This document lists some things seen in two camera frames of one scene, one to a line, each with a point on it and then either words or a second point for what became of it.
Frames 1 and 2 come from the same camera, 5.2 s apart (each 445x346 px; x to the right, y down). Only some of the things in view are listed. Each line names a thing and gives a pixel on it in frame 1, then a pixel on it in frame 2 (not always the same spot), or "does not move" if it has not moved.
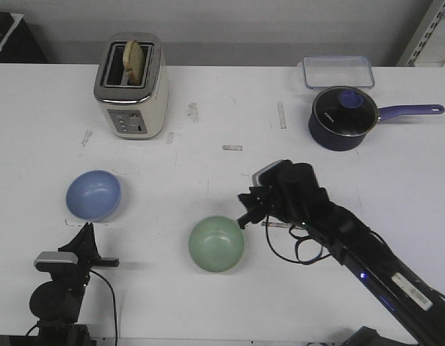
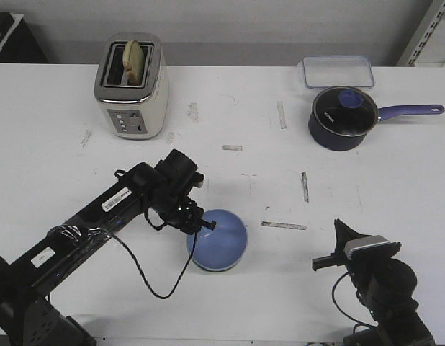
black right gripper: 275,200 -> 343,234
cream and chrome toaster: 132,81 does not move
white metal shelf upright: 426,29 does not move
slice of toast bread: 134,61 does not move
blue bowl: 93,194 -> 222,248
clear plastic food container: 320,71 does not move
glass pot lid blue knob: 345,110 does not move
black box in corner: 14,40 does not move
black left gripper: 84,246 -> 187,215
